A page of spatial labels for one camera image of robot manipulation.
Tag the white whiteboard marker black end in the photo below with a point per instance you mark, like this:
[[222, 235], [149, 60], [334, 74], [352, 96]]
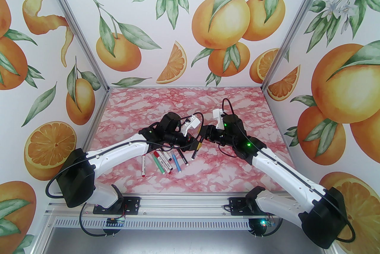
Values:
[[168, 157]]

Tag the blue pen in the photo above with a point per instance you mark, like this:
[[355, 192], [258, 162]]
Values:
[[177, 163]]

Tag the white whiteboard marker red end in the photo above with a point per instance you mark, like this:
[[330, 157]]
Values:
[[164, 163], [144, 165]]

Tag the green marker pen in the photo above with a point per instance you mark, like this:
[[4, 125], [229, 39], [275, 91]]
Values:
[[158, 164]]

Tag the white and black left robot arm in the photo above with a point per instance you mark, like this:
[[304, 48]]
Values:
[[118, 149]]

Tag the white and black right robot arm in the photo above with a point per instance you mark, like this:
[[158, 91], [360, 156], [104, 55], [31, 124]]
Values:
[[282, 169]]

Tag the small circuit board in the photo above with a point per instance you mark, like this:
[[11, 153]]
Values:
[[266, 222], [115, 222]]

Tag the aluminium frame bar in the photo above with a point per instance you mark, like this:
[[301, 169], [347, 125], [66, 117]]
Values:
[[275, 119], [184, 87], [96, 119]]

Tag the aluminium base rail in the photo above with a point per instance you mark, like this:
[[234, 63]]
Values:
[[178, 206]]

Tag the aluminium frame post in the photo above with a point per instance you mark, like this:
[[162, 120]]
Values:
[[75, 24], [296, 24]]

